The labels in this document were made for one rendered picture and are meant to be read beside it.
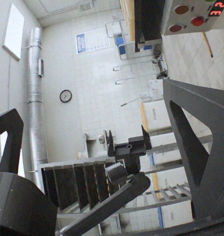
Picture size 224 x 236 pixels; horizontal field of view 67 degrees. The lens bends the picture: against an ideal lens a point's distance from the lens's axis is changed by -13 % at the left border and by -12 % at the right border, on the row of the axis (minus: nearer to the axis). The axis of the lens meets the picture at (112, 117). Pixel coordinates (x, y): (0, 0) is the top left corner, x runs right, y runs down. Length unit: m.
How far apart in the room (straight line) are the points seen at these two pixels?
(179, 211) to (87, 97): 3.15
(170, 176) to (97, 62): 3.10
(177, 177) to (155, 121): 1.11
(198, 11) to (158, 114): 3.24
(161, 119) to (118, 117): 1.10
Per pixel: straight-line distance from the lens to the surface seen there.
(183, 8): 0.43
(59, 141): 4.55
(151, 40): 0.53
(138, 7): 0.40
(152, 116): 3.60
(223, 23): 0.62
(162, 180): 3.57
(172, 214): 3.74
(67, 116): 4.56
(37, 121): 3.69
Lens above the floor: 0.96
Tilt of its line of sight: 5 degrees up
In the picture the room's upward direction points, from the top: 101 degrees counter-clockwise
